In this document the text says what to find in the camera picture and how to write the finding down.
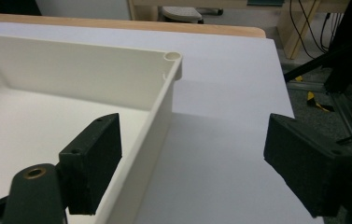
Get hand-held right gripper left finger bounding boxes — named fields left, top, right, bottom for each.
left=57, top=112, right=123, bottom=217

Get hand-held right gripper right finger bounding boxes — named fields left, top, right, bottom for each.
left=262, top=112, right=352, bottom=218

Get white plastic tray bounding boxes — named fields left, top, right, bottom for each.
left=0, top=32, right=184, bottom=224

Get yellow black tape piece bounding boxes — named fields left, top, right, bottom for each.
left=306, top=91, right=335, bottom=113

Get white table sheet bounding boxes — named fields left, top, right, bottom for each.
left=0, top=20, right=326, bottom=224

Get light wooden desk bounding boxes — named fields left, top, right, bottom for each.
left=126, top=0, right=352, bottom=60

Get light wooden table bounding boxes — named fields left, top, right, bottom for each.
left=0, top=12, right=267, bottom=39

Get white cabinet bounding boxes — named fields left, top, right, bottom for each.
left=35, top=0, right=133, bottom=21

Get dark rectangular desk panel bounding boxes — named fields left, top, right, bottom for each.
left=246, top=0, right=285, bottom=7

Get office chair base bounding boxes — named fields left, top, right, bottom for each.
left=158, top=6, right=224, bottom=24

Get aluminium floor rail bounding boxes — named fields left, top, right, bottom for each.
left=287, top=78, right=352, bottom=169

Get black hanging cables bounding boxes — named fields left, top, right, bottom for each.
left=289, top=0, right=345, bottom=60

